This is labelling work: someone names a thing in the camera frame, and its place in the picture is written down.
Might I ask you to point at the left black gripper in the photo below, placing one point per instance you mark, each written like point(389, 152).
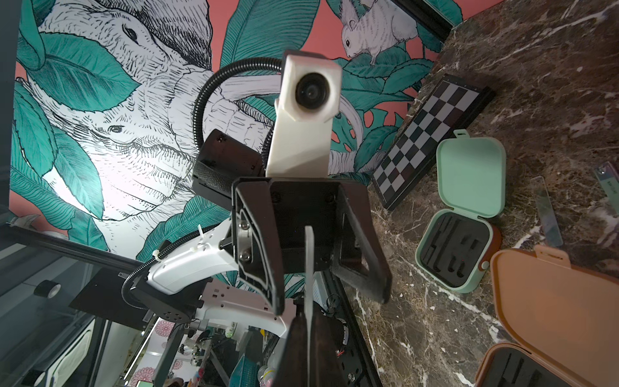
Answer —
point(269, 216)

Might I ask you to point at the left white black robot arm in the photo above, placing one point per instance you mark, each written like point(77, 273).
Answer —
point(196, 278)

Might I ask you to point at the black aluminium front rail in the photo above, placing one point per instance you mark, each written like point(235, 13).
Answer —
point(354, 358)

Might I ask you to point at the mint green clipper case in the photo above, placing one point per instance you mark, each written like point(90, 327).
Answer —
point(460, 240)

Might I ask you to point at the silver nail file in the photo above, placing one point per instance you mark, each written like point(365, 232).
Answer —
point(309, 297)

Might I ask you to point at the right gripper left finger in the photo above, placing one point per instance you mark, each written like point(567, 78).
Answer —
point(293, 368)

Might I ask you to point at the black white checkerboard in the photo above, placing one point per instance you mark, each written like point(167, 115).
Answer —
point(453, 104)

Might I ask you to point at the brown clipper case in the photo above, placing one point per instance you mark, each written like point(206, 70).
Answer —
point(563, 320)

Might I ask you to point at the left black frame post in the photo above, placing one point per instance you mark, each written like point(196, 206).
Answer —
point(427, 16)

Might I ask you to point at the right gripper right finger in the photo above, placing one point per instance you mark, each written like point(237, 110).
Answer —
point(324, 368)

